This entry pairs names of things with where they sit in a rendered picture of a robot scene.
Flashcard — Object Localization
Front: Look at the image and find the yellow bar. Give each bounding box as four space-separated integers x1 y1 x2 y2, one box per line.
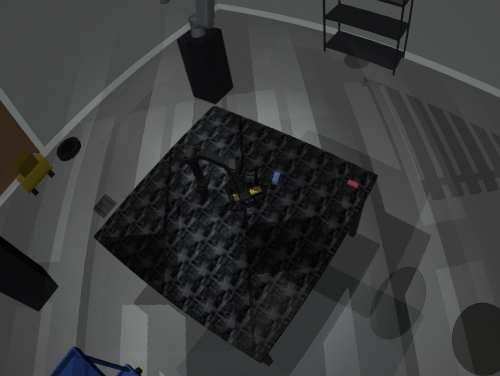
233 186 262 201

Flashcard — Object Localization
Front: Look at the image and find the small blue block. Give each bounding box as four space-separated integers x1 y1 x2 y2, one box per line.
272 172 281 185

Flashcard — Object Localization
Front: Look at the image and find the red rectangular bar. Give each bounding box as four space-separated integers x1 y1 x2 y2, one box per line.
347 180 359 189

